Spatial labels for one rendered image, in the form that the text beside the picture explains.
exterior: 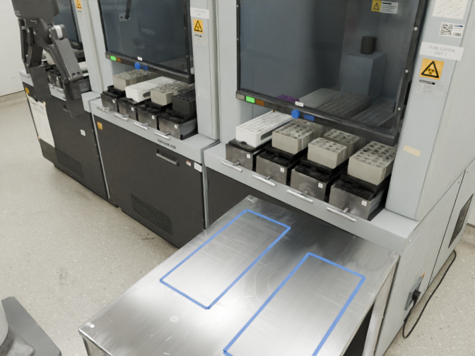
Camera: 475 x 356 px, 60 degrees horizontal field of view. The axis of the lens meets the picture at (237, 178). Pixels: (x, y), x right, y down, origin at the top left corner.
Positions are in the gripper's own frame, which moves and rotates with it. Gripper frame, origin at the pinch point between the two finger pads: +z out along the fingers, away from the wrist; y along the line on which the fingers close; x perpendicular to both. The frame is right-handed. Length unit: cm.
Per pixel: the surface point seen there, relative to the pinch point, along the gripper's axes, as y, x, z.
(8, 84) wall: -360, 109, 101
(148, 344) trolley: 34, -9, 38
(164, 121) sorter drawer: -53, 66, 41
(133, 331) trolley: 29.1, -9.0, 38.0
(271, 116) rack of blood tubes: -12, 87, 34
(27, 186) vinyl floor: -187, 45, 120
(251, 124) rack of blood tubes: -13, 76, 34
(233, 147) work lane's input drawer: -13, 66, 40
